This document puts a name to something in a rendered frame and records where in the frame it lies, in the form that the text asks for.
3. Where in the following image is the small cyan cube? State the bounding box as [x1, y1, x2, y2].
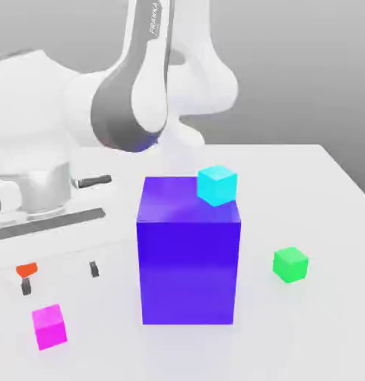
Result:
[196, 164, 239, 208]

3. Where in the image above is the small magenta cube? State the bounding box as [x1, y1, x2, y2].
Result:
[30, 303, 68, 351]

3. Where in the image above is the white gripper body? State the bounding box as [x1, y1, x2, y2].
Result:
[0, 205, 119, 272]

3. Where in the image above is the small green cube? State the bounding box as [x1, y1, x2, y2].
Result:
[272, 246, 310, 284]

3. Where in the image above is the large purple box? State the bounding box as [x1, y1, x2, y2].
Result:
[135, 175, 242, 326]

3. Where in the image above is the small red cube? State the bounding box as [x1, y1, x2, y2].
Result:
[15, 261, 39, 278]

